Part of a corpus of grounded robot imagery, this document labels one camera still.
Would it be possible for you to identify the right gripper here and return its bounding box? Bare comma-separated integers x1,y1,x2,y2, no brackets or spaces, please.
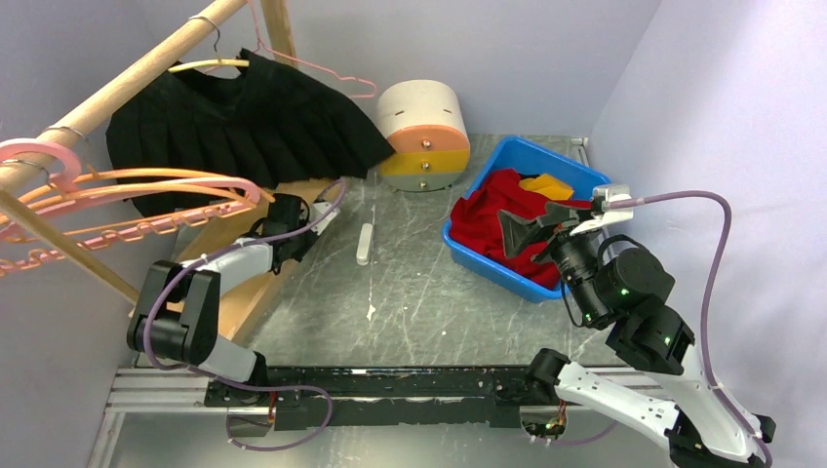
496,200,607,325

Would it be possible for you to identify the yellow skirt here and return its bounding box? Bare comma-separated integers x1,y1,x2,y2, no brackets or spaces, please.
519,174,574,201

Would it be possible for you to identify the red pleated skirt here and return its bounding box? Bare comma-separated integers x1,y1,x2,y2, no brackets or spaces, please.
449,169,560,289

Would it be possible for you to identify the black garment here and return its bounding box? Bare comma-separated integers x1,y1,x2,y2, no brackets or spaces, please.
105,49,395,188

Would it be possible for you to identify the yellow hanger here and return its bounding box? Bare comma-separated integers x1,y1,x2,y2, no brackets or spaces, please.
168,15,250,73

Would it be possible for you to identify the orange wavy hanger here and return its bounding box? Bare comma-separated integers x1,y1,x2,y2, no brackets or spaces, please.
29,179,264,252

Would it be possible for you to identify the pink plastic hanger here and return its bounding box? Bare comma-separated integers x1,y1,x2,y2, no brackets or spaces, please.
1,137,274,250

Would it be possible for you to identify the orange hanger with red skirt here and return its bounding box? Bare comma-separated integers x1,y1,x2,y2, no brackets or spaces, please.
21,165,275,204

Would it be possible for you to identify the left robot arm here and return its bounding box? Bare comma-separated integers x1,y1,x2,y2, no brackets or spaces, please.
126,195,339,406

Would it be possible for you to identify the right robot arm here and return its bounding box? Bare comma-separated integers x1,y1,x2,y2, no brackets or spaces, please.
497,196,775,467

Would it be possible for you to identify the blue plastic bin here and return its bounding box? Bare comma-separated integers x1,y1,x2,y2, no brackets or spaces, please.
442,136,610,303

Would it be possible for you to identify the round cream drawer box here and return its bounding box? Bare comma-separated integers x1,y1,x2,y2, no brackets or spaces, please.
375,79,470,192

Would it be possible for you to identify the small white block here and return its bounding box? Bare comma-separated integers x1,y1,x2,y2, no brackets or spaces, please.
355,223,374,266

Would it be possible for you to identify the wooden clothes rack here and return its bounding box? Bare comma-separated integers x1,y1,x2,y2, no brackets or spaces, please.
0,0,337,347

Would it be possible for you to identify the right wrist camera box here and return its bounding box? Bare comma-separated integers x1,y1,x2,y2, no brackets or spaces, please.
571,184,633,235

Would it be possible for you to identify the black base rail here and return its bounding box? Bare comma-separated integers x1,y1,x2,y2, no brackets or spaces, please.
204,365,559,431

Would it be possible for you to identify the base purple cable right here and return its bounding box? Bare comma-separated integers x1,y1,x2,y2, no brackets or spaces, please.
526,397,621,449

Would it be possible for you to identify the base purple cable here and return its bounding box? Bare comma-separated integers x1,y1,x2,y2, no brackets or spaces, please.
222,386,335,452
526,397,621,449

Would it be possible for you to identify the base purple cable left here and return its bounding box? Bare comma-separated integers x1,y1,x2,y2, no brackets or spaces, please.
222,386,335,452

